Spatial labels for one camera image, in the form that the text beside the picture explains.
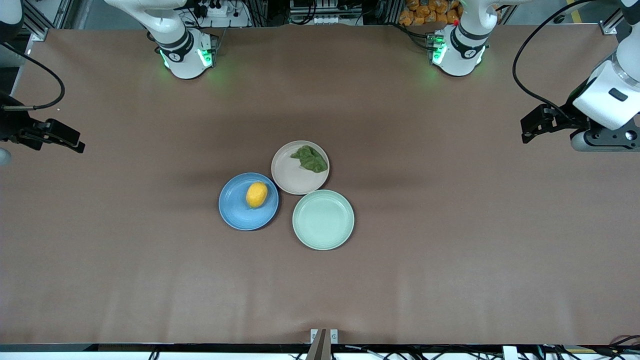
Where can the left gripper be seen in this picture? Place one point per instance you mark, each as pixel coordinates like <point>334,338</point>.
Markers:
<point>569,115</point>

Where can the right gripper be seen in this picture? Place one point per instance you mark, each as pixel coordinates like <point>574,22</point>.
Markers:
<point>14,127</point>

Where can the yellow lemon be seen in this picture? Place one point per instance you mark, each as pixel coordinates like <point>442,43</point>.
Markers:
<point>256,195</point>

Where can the green lettuce leaf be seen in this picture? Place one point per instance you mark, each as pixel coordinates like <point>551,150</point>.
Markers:
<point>311,159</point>

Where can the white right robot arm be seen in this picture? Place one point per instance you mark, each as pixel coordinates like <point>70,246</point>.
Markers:
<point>185,55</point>

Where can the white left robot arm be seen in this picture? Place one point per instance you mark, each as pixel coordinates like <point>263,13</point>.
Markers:
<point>462,55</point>

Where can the black caster wheel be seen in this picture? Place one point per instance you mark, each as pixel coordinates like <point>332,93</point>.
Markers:
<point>558,19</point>

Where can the bag of orange items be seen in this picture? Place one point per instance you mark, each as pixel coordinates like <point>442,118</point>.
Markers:
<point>425,12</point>

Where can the blue plate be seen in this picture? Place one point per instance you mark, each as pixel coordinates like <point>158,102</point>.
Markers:
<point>235,210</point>

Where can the white power strip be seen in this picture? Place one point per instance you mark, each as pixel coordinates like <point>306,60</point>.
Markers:
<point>220,12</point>

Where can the beige plate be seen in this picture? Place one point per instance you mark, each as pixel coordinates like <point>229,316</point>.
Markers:
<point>290,175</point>

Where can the pale green plate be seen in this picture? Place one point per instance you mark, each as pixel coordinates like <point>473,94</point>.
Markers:
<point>323,220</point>

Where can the white electronics box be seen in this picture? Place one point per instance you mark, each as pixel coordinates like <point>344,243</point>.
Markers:
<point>325,12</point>

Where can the aluminium frame post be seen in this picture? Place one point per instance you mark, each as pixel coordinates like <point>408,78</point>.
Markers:
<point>42,20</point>
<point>614,22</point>

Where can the metal table edge bracket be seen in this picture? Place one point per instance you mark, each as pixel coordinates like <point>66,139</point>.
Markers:
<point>324,345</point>

